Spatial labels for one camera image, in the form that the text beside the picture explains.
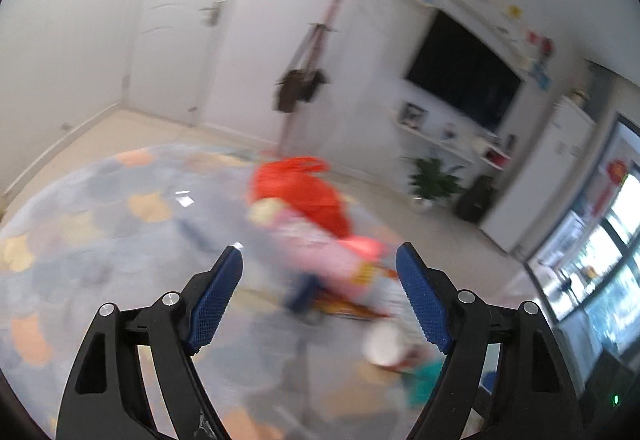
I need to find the orange black snack packet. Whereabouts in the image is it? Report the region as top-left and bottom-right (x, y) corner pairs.
(284, 264), (404, 321)

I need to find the pink snack tube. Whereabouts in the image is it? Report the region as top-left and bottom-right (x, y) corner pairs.
(248, 197), (402, 316)

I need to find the red plastic bag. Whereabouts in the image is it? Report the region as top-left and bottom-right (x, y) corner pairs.
(250, 156), (352, 238)

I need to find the pastel hexagon tablecloth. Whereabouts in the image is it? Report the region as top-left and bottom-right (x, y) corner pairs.
(1, 144), (418, 439)

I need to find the green potted plant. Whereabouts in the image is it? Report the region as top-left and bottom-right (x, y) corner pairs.
(407, 157), (464, 214)

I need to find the white tall cabinet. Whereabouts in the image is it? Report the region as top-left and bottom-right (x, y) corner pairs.
(480, 96), (594, 252)

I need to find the brown hanging bag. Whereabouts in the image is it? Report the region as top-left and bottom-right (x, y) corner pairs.
(274, 24), (329, 114)

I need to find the white door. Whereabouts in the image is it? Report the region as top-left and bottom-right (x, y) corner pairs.
(128, 0), (219, 125)

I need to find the pink coat stand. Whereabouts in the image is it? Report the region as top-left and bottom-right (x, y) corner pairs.
(274, 0), (344, 158)

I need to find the white lower wall shelf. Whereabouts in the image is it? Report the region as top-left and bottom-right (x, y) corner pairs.
(387, 110), (512, 171)

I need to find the white wall shelf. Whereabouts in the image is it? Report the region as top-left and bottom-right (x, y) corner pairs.
(412, 0), (551, 91)
(387, 110), (512, 171)

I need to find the black picture frame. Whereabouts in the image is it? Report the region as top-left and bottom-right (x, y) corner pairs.
(398, 102), (427, 130)

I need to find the black wall television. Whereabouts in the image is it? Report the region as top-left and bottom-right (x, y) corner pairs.
(405, 10), (522, 132)

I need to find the white upper wall shelf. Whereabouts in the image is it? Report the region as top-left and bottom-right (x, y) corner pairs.
(412, 0), (551, 91)

